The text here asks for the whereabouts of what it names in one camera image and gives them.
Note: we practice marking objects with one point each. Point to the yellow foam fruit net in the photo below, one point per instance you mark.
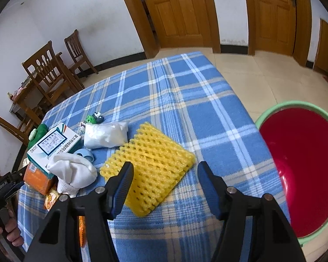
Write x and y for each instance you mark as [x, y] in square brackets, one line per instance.
[158, 166]

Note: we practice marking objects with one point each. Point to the wooden side table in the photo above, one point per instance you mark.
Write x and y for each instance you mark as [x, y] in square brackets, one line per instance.
[24, 95]

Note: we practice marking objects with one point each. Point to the person's left hand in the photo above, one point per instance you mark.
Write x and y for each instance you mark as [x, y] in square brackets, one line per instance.
[13, 230]

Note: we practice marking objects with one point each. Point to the green plush toy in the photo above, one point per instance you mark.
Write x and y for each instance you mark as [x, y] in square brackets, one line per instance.
[41, 131]

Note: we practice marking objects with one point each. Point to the small green and white toy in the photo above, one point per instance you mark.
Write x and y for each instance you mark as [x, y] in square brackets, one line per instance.
[94, 118]

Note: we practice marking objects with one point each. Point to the red bucket with green rim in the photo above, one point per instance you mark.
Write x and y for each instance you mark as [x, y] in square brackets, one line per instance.
[303, 169]

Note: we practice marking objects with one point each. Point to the blue plaid tablecloth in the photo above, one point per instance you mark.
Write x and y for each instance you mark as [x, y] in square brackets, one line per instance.
[180, 101]

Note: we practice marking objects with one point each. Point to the white plastic bag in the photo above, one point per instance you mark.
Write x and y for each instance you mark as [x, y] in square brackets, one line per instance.
[106, 136]

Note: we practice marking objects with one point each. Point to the wooden panel door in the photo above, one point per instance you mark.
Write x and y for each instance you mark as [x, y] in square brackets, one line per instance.
[273, 16]
[177, 11]

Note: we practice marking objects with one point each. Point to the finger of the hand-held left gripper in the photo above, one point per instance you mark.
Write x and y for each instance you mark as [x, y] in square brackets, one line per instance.
[18, 175]

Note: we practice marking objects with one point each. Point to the white cloth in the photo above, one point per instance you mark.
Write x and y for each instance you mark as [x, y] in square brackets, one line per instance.
[76, 169]

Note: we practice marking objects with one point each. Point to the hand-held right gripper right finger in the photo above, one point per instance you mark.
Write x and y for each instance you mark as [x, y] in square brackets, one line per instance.
[209, 193]

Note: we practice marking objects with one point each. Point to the white and green medicine box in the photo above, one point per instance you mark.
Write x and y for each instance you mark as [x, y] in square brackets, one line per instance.
[52, 142]

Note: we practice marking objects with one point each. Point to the wooden chair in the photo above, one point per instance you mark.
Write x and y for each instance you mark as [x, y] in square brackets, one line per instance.
[76, 49]
[8, 127]
[47, 68]

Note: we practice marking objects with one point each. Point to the orange box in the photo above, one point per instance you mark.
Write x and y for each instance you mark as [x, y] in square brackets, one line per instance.
[37, 180]

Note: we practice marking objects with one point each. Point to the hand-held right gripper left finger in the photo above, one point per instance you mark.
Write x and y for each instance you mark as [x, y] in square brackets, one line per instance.
[120, 193]

